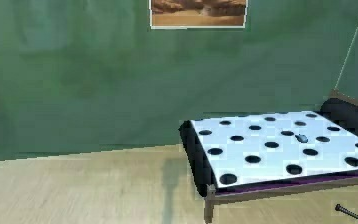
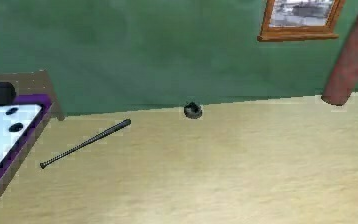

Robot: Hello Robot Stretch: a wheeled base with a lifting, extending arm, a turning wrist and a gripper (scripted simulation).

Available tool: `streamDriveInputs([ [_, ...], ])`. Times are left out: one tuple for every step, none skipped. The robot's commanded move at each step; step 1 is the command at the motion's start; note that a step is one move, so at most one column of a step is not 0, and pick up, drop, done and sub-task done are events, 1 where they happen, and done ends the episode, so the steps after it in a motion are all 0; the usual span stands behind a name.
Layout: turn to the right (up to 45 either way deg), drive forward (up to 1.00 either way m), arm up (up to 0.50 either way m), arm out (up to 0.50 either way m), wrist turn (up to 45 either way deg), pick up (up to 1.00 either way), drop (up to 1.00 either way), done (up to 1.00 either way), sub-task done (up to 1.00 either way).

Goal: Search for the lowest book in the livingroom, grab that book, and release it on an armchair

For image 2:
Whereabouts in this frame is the grey black ball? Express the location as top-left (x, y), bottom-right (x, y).
top-left (183, 101), bottom-right (204, 120)

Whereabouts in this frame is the black baseball bat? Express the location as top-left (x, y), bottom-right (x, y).
top-left (39, 118), bottom-right (132, 170)

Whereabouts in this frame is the wooden framed picture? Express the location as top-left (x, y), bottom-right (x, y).
top-left (257, 0), bottom-right (347, 43)

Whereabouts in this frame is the purple framed bed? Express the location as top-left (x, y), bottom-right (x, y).
top-left (0, 69), bottom-right (66, 214)

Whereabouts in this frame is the red cylindrical post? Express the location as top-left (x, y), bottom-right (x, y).
top-left (321, 5), bottom-right (358, 107)

